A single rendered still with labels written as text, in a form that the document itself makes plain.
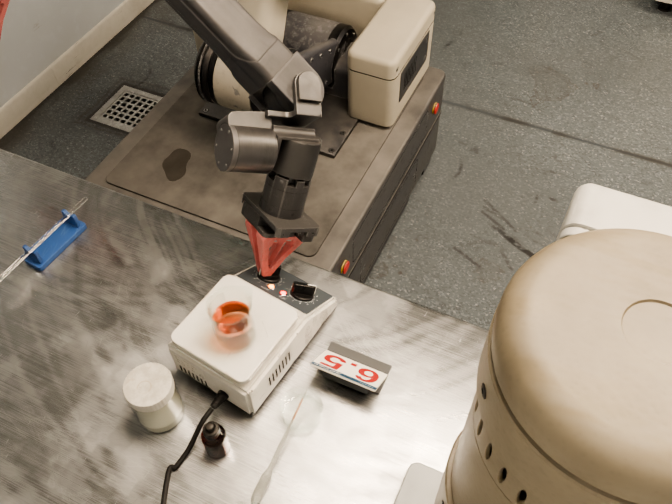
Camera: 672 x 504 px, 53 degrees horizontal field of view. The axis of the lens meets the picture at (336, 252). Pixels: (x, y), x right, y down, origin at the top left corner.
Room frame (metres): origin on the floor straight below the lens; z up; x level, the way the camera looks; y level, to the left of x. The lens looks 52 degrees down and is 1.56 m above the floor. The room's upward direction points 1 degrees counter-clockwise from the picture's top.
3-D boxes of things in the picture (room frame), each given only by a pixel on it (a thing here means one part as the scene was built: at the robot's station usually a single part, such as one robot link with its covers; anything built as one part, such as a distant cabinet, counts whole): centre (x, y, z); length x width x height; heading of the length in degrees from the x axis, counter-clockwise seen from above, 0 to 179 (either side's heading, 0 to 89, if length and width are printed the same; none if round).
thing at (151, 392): (0.37, 0.23, 0.79); 0.06 x 0.06 x 0.08
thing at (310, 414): (0.37, 0.05, 0.76); 0.06 x 0.06 x 0.02
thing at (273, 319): (0.45, 0.13, 0.83); 0.12 x 0.12 x 0.01; 56
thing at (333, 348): (0.42, -0.02, 0.77); 0.09 x 0.06 x 0.04; 64
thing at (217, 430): (0.32, 0.15, 0.78); 0.03 x 0.03 x 0.07
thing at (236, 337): (0.43, 0.12, 0.87); 0.06 x 0.05 x 0.08; 134
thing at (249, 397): (0.47, 0.11, 0.79); 0.22 x 0.13 x 0.08; 146
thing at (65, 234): (0.65, 0.43, 0.77); 0.10 x 0.03 x 0.04; 149
